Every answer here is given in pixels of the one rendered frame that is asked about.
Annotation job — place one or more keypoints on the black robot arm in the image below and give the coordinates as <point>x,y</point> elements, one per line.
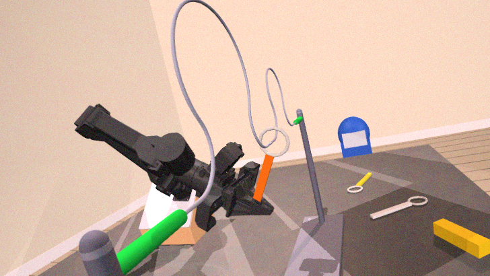
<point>168,160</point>

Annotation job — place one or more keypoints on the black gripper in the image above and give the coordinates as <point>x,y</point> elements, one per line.
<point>235,196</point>

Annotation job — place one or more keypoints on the white loop with straight handle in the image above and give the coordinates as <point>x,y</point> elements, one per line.
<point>398,207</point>

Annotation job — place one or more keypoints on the orange handle with grey loop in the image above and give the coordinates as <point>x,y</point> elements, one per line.
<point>268,161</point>

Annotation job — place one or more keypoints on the white loop with yellow handle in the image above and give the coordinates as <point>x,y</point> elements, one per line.
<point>362,181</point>

